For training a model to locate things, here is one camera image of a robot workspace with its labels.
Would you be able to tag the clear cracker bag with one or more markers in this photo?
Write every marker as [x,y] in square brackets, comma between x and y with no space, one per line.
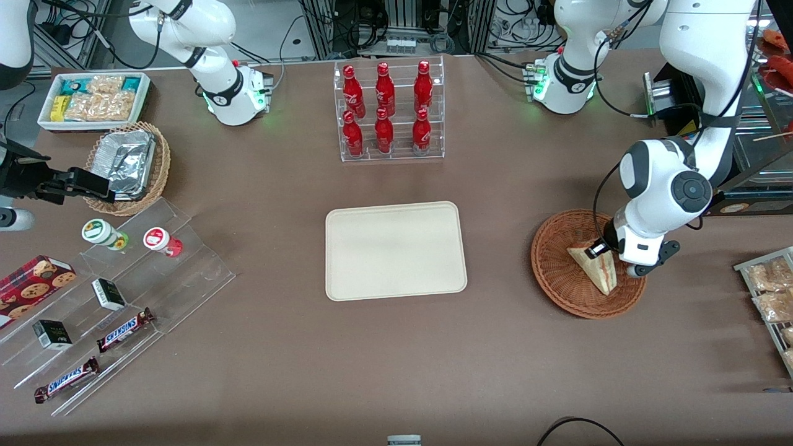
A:
[118,105]
[83,106]
[105,85]

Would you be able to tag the red food piece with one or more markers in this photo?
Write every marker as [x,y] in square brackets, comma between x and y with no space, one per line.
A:
[777,39]
[782,67]

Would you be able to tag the round brown wicker basket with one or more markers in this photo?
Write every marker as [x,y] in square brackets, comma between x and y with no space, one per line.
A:
[557,272]

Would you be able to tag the clear bag of snacks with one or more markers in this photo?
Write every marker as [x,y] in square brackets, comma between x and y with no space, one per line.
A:
[788,336]
[771,275]
[774,306]
[789,358]

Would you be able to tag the black food warmer cabinet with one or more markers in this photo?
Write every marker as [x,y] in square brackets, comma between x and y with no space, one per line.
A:
[762,155]

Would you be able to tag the clear acrylic stepped shelf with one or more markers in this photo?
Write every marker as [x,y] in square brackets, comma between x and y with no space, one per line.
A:
[186,279]

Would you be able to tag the green lid cup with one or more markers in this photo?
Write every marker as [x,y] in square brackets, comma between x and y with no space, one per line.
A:
[99,232]

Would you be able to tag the teal snack pack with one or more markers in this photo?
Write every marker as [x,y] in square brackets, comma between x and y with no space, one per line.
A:
[71,87]
[132,83]

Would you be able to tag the small grey device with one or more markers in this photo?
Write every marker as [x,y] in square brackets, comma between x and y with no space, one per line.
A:
[404,441]

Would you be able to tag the white plastic snack bin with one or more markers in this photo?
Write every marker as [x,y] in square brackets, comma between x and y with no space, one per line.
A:
[145,105]

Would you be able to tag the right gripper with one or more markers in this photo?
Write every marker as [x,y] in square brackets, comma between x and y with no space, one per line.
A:
[25,178]

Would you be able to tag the oval light wicker basket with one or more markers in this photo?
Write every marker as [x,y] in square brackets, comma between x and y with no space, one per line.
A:
[162,164]

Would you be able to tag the yellow snack pack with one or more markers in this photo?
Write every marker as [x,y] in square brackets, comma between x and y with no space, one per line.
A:
[59,108]

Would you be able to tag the triangular sandwich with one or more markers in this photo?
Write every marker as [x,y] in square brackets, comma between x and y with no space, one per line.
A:
[598,272]

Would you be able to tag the aluminium frame rack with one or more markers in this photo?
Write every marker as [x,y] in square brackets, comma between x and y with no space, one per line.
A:
[59,46]
[317,34]

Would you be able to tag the red cookie box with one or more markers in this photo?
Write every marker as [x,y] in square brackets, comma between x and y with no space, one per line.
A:
[31,288]

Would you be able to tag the Snickers bar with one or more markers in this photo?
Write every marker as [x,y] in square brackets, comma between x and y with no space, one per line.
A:
[124,330]
[67,380]

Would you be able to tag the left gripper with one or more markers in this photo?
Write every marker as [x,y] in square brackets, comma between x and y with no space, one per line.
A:
[610,236]

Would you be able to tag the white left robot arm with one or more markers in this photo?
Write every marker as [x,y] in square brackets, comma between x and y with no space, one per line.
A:
[700,56]

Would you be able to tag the grey power strip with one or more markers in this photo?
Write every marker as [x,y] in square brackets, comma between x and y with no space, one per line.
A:
[400,46]

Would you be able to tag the clear acrylic bottle rack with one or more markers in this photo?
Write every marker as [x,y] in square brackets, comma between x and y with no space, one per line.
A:
[399,133]

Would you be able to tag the beige plastic tray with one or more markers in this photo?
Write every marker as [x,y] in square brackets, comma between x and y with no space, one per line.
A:
[396,251]

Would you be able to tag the silver foil tray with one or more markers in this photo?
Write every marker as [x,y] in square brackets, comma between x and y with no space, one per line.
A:
[127,161]

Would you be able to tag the red lid cup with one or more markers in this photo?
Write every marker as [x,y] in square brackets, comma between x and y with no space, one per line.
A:
[158,240]

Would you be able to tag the small black box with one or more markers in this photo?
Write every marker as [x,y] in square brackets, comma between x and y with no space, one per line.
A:
[108,294]
[52,334]

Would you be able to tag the red cola bottle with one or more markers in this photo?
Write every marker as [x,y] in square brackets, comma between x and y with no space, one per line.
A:
[385,91]
[384,135]
[353,93]
[421,135]
[353,137]
[423,90]

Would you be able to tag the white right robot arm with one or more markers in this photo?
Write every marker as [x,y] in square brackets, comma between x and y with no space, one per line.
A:
[217,87]

